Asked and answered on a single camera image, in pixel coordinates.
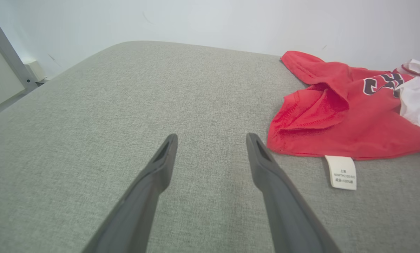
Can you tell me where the small beige wall box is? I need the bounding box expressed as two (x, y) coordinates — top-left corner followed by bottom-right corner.
(24, 60), (47, 83)

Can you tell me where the grey fabric sofa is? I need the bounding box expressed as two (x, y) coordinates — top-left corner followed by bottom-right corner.
(0, 40), (420, 253)

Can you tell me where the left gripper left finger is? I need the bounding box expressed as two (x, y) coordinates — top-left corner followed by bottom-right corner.
(83, 134), (178, 253)

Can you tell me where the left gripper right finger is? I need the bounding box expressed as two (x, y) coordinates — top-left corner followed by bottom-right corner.
(246, 133), (341, 253)

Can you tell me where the red jersey black lettering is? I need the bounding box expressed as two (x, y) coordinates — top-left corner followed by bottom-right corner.
(266, 51), (420, 191)

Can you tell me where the grey metal frame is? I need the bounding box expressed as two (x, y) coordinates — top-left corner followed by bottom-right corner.
(0, 9), (38, 92)

